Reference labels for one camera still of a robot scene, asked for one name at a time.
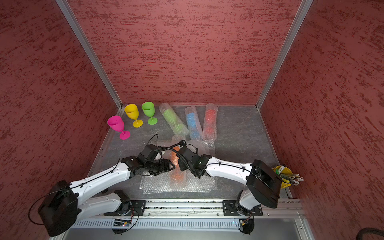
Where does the green glass in bubble wrap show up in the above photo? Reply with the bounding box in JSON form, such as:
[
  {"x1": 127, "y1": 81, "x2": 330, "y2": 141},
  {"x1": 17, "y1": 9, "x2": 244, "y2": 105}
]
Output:
[{"x1": 159, "y1": 103, "x2": 189, "y2": 137}]

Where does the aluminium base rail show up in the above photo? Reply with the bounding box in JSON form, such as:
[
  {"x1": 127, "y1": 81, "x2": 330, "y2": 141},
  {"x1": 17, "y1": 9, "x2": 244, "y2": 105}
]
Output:
[{"x1": 59, "y1": 199, "x2": 314, "y2": 240}]

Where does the pink glass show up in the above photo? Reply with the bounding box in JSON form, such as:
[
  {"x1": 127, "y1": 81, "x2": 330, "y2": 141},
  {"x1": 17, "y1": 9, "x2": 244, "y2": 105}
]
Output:
[{"x1": 107, "y1": 116, "x2": 131, "y2": 140}]

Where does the bright green wine glass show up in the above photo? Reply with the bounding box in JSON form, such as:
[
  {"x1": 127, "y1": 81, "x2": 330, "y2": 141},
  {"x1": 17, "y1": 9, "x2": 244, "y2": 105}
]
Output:
[{"x1": 142, "y1": 102, "x2": 158, "y2": 125}]

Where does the yellow pen cup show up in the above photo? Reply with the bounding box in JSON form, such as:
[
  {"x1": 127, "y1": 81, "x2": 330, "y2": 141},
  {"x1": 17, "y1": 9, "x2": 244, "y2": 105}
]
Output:
[{"x1": 273, "y1": 165, "x2": 293, "y2": 190}]

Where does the yellow glass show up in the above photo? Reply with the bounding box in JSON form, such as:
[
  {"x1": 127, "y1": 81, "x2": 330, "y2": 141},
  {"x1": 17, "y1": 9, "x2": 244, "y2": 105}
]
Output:
[{"x1": 125, "y1": 104, "x2": 143, "y2": 128}]

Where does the red glass in bubble wrap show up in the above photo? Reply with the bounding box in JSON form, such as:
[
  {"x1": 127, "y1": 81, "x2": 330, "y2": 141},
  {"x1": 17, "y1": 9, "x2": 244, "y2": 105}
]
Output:
[{"x1": 203, "y1": 103, "x2": 218, "y2": 141}]

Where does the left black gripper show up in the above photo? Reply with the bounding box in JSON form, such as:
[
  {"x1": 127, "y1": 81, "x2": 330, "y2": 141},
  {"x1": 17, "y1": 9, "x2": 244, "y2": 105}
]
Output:
[{"x1": 144, "y1": 158, "x2": 176, "y2": 175}]

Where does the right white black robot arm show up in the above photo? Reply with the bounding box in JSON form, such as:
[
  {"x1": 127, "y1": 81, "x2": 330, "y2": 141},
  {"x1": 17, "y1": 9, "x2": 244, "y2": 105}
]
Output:
[{"x1": 177, "y1": 146, "x2": 283, "y2": 211}]

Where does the aluminium corner post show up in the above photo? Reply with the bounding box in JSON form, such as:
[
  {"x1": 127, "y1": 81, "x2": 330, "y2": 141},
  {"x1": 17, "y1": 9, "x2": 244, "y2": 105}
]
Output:
[
  {"x1": 256, "y1": 0, "x2": 313, "y2": 112},
  {"x1": 56, "y1": 0, "x2": 123, "y2": 111}
]

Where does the left aluminium corner post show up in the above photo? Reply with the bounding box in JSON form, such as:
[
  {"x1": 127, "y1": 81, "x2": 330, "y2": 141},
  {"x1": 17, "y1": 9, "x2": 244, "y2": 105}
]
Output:
[{"x1": 56, "y1": 0, "x2": 123, "y2": 111}]

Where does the blue glass in bubble wrap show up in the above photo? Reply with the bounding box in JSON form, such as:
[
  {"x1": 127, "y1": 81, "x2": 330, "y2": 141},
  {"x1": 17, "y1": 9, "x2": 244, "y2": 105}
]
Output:
[{"x1": 185, "y1": 106, "x2": 204, "y2": 141}]

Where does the orange glass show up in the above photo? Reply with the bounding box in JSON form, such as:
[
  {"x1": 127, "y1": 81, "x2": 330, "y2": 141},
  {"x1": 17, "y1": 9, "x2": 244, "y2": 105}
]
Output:
[{"x1": 170, "y1": 135, "x2": 186, "y2": 192}]

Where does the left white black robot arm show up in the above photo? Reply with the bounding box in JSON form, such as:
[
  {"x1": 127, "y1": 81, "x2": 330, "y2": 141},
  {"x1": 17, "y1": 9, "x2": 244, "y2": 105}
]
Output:
[{"x1": 38, "y1": 144, "x2": 176, "y2": 237}]

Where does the right aluminium corner post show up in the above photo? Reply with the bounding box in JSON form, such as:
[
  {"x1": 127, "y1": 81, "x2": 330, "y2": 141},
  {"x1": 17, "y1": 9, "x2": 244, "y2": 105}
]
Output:
[{"x1": 256, "y1": 0, "x2": 313, "y2": 112}]

